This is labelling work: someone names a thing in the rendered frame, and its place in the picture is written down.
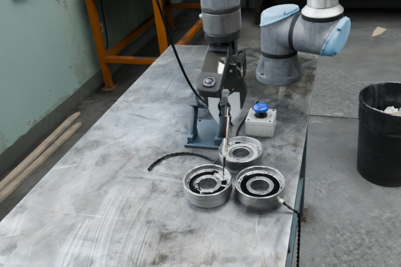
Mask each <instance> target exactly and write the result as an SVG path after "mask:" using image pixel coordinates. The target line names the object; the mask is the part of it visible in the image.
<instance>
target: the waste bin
mask: <svg viewBox="0 0 401 267"><path fill-rule="evenodd" d="M392 106H393V107H394V108H398V111H399V108H401V82H378V83H373V84H370V85H368V86H366V87H364V88H363V89H362V90H361V91H360V93H359V108H358V116H359V132H358V146H357V169H358V171H359V173H360V174H361V175H362V176H363V177H364V178H365V179H367V180H369V181H371V182H373V183H375V184H378V185H383V186H388V187H396V186H401V116H400V115H394V114H388V113H384V110H385V109H386V108H387V107H392ZM379 110H380V111H379ZM381 111H383V112H381Z"/></svg>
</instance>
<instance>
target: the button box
mask: <svg viewBox="0 0 401 267"><path fill-rule="evenodd" d="M275 127H276V110H272V109H269V110H268V111H267V112H265V113H263V115H259V114H258V113H257V112H255V111H254V110H253V108H250V110H249V113H248V115H247V118H246V120H245V132H246V136H259V137H266V138H272V137H273V134H274V130H275Z"/></svg>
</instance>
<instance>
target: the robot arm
mask: <svg viewBox="0 0 401 267"><path fill-rule="evenodd" d="M200 5H201V11H202V13H201V14H200V15H199V18H200V19H202V21H203V30H204V34H205V40H206V41H208V42H211V43H214V44H209V45H208V48H207V51H206V54H205V58H204V61H203V65H202V69H201V72H200V76H199V80H198V84H197V86H196V87H197V90H198V94H199V96H200V97H203V98H204V101H205V103H206V106H207V107H208V108H209V111H210V112H211V114H212V116H213V118H214V119H215V120H216V122H217V123H218V124H220V116H222V115H221V106H220V100H221V94H222V91H223V89H228V90H229V91H230V93H229V95H228V97H227V99H228V102H229V104H230V106H231V109H230V114H231V119H230V123H231V125H232V126H233V127H234V126H235V125H236V124H237V122H238V120H239V118H240V114H241V112H242V109H243V104H244V102H245V98H246V95H247V84H246V83H245V75H246V51H239V50H238V49H237V40H238V39H239V38H240V28H241V27H242V24H241V11H240V0H200ZM299 10H300V9H299V6H297V5H295V4H285V5H277V6H274V7H270V8H268V9H266V10H264V11H263V12H262V14H261V24H260V26H261V57H260V60H259V63H258V66H257V69H256V78H257V80H258V81H259V82H261V83H263V84H266V85H271V86H286V85H292V84H294V83H297V82H298V81H300V80H301V78H302V76H303V70H302V67H301V63H300V60H299V58H298V51H299V52H306V53H309V54H316V55H320V56H329V57H334V56H336V55H338V54H339V53H340V52H341V50H342V49H343V47H344V45H345V43H346V40H347V38H348V34H349V31H350V25H351V22H350V19H349V18H347V17H344V8H343V7H342V6H341V5H340V4H339V0H307V5H306V6H305V7H304V8H303V9H302V10H301V12H299ZM240 53H242V54H240ZM244 61H245V64H244ZM242 65H243V77H242V74H241V70H242ZM232 89H234V90H233V91H232Z"/></svg>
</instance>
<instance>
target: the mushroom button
mask: <svg viewBox="0 0 401 267"><path fill-rule="evenodd" d="M253 110H254V111H255V112H257V113H258V114H259V115H263V113H265V112H267V111H268V110H269V107H268V105H267V104H265V103H257V104H255V105H254V106H253Z"/></svg>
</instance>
